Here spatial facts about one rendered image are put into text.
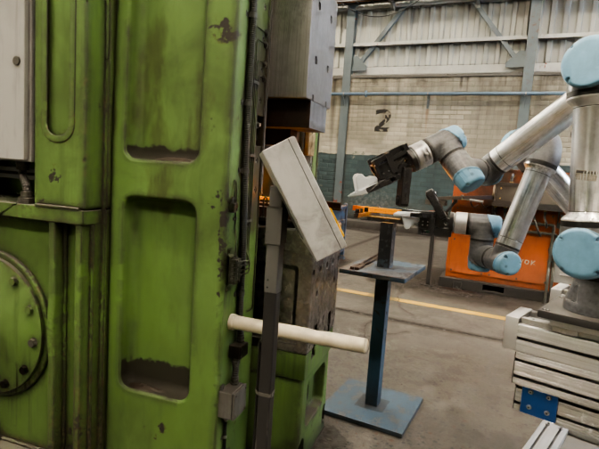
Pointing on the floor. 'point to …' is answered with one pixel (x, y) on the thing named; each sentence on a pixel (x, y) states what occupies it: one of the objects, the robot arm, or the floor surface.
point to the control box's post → (274, 257)
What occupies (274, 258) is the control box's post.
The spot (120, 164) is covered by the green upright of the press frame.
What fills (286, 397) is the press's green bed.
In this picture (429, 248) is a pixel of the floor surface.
